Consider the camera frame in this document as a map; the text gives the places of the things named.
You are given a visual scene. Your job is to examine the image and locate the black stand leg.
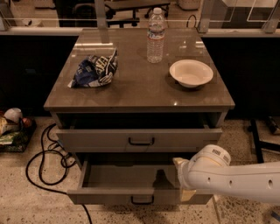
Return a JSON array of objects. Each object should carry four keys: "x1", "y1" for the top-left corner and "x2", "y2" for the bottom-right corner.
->
[{"x1": 248, "y1": 119, "x2": 280, "y2": 164}]

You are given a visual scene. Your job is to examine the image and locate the clear plastic water bottle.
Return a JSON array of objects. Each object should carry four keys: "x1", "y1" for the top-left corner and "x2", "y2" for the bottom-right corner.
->
[{"x1": 147, "y1": 7, "x2": 165, "y2": 63}]

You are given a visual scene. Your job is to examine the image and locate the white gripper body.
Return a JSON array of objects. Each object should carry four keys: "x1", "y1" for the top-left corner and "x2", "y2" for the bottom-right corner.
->
[{"x1": 177, "y1": 161, "x2": 194, "y2": 190}]

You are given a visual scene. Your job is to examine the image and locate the blue white chip bag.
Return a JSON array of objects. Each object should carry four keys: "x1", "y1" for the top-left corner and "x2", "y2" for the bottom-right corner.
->
[{"x1": 67, "y1": 48, "x2": 118, "y2": 88}]

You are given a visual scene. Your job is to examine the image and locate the black floor cable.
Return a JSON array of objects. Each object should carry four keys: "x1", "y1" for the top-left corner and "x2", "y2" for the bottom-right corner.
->
[{"x1": 24, "y1": 122, "x2": 94, "y2": 224}]

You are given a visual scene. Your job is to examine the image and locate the white bowl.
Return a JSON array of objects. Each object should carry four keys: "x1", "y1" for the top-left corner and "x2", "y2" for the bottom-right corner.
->
[{"x1": 169, "y1": 59, "x2": 214, "y2": 88}]

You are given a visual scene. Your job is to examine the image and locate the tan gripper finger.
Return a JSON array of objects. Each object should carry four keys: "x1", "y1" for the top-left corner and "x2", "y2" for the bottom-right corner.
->
[
  {"x1": 172, "y1": 157, "x2": 189, "y2": 167},
  {"x1": 180, "y1": 188, "x2": 196, "y2": 202}
]

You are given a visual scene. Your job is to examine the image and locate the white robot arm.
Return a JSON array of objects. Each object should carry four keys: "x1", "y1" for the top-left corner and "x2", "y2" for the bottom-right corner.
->
[{"x1": 172, "y1": 144, "x2": 280, "y2": 206}]

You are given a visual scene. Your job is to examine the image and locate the grey drawer cabinet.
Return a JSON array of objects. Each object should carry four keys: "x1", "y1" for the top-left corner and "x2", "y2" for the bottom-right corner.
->
[{"x1": 44, "y1": 28, "x2": 235, "y2": 164}]

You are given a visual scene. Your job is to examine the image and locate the grey drawer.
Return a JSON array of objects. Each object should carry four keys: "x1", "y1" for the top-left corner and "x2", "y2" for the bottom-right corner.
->
[
  {"x1": 66, "y1": 152, "x2": 214, "y2": 206},
  {"x1": 57, "y1": 113, "x2": 222, "y2": 153}
]

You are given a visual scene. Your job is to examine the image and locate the black office chair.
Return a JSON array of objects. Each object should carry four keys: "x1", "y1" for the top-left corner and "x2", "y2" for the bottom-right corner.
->
[{"x1": 105, "y1": 0, "x2": 170, "y2": 28}]

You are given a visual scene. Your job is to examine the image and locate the tray of assorted objects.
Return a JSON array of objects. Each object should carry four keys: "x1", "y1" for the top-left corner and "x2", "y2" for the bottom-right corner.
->
[{"x1": 0, "y1": 108, "x2": 37, "y2": 152}]

